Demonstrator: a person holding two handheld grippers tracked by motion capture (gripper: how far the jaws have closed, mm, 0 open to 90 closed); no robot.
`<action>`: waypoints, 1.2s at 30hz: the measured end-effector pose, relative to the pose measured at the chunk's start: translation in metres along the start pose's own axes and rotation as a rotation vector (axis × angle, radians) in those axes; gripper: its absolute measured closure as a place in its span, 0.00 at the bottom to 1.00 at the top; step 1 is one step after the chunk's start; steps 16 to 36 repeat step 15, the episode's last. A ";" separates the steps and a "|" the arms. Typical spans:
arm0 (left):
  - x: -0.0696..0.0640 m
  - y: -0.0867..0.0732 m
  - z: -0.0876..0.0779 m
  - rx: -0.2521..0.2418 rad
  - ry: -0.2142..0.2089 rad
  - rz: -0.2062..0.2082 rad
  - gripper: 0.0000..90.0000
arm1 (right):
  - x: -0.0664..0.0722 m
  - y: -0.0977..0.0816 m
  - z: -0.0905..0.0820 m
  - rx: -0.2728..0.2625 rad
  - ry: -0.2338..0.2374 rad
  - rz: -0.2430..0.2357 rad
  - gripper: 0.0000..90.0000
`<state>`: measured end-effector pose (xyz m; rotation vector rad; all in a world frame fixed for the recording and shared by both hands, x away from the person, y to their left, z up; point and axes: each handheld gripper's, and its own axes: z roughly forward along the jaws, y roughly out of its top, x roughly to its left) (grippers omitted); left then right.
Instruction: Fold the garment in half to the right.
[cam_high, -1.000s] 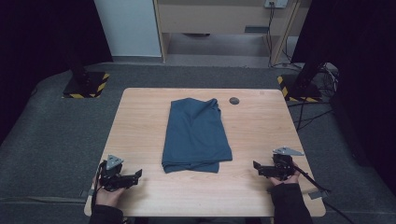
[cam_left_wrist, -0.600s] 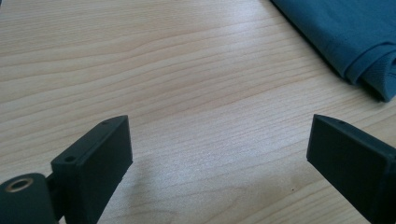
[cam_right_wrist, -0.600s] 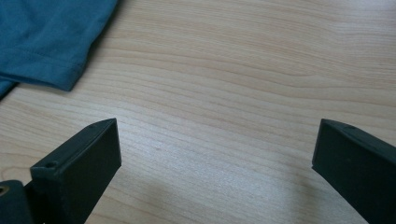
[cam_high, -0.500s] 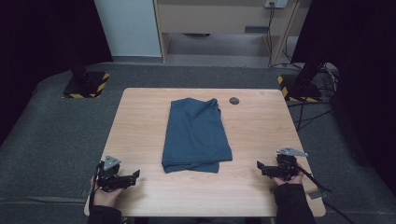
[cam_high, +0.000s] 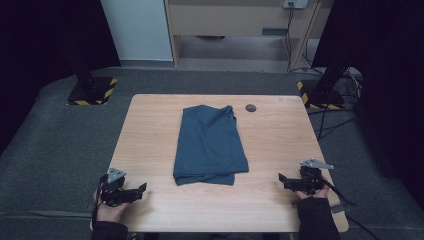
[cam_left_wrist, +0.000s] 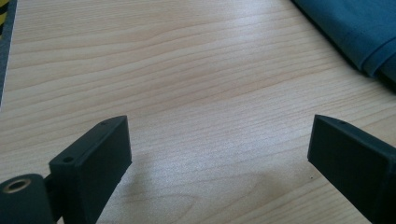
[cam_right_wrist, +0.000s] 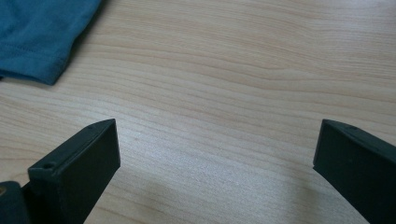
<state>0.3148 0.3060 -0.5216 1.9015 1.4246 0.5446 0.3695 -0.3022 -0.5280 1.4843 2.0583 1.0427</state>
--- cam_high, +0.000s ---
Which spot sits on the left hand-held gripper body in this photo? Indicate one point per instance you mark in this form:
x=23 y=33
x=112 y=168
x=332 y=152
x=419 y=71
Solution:
x=113 y=191

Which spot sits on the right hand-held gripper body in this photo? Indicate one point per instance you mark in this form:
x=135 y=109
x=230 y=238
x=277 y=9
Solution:
x=311 y=180

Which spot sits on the blue long-sleeved printed shirt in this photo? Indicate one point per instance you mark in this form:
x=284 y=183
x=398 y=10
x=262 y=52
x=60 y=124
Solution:
x=210 y=146

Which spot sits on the person's right hand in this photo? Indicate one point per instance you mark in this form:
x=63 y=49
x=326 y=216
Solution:
x=313 y=195

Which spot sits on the person's left hand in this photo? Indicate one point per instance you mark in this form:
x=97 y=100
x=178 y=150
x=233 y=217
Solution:
x=110 y=213

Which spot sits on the round grey table grommet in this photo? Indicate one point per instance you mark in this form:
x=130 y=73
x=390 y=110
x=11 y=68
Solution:
x=250 y=108

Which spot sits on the black stand with striped base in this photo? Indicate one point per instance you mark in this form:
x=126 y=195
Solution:
x=91 y=91
x=321 y=96

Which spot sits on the black curtain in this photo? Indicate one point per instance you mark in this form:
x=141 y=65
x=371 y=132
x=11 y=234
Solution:
x=386 y=83
x=40 y=50

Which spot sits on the white cabinet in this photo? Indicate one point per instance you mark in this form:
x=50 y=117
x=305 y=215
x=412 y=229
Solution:
x=140 y=30

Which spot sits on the light wooden desk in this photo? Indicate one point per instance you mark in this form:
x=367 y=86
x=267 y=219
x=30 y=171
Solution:
x=233 y=20

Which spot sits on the white power strip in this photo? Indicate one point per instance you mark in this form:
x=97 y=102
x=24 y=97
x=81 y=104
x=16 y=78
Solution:
x=296 y=3

